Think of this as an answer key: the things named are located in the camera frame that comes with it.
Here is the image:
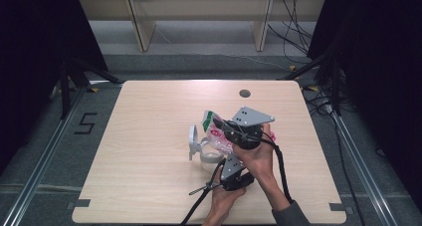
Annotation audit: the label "black metal stand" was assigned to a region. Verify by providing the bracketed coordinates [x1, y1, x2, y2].
[277, 46, 342, 115]
[59, 58, 123, 120]

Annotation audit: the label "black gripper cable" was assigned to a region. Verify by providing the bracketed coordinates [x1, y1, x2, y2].
[179, 158, 227, 226]
[261, 136, 296, 204]

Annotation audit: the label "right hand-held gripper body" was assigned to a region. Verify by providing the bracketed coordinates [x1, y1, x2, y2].
[220, 106, 276, 150]

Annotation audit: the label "grey cable tie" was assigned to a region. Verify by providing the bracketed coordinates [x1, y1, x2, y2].
[188, 183, 214, 197]

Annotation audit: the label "clear jar with white lid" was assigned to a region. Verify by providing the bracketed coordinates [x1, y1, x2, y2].
[188, 124, 227, 173]

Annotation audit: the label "grey table bracket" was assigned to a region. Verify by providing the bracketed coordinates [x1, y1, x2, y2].
[66, 198, 92, 211]
[328, 202, 354, 216]

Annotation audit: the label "hanging black cables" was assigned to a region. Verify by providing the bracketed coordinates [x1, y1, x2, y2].
[267, 0, 315, 65]

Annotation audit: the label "person's left hand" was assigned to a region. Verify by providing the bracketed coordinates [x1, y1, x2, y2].
[208, 176, 248, 218]

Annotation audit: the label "tangled black floor cables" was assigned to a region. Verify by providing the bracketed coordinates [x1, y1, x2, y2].
[302, 86, 336, 118]

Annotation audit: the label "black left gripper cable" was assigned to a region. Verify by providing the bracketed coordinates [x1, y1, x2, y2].
[179, 158, 227, 226]

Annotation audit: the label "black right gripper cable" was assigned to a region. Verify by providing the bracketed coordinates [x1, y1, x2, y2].
[261, 136, 296, 204]

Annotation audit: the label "aluminium floor rail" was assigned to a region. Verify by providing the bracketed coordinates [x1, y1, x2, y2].
[0, 86, 88, 226]
[330, 112, 401, 226]

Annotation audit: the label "person's right hand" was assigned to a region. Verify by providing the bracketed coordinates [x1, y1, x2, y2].
[232, 123, 277, 185]

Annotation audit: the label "long black floor cable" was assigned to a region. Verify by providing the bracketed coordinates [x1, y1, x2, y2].
[333, 117, 366, 226]

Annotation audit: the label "dark curtain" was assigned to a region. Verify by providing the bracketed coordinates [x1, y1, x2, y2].
[307, 0, 422, 215]
[0, 0, 109, 175]

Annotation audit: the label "pink and white snack bag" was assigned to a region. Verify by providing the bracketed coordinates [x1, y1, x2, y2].
[201, 110, 277, 156]

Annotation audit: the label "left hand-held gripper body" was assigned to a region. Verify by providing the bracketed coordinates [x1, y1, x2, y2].
[219, 151, 256, 192]

